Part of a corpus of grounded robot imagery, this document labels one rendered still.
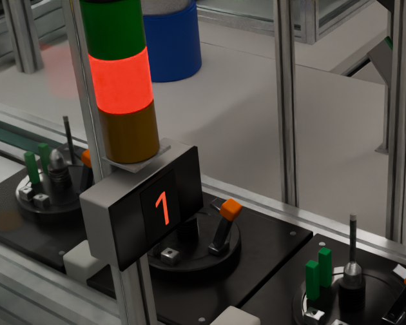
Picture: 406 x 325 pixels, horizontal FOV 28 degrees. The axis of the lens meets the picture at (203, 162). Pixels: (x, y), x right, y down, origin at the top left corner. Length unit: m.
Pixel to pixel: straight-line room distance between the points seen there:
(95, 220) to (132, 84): 0.13
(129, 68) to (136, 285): 0.26
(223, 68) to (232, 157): 0.38
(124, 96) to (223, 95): 1.02
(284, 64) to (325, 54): 0.77
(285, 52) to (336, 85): 0.65
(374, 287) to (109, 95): 0.44
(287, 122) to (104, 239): 0.47
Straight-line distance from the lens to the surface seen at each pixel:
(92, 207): 0.72
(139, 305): 0.86
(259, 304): 0.99
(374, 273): 1.01
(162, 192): 0.75
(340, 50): 1.88
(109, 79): 0.68
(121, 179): 0.74
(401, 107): 1.03
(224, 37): 1.98
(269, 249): 1.07
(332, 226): 1.13
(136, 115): 0.70
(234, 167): 1.45
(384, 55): 1.06
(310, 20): 1.89
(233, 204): 0.99
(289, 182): 1.18
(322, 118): 1.60
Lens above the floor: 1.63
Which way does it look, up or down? 31 degrees down
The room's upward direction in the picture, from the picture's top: 6 degrees counter-clockwise
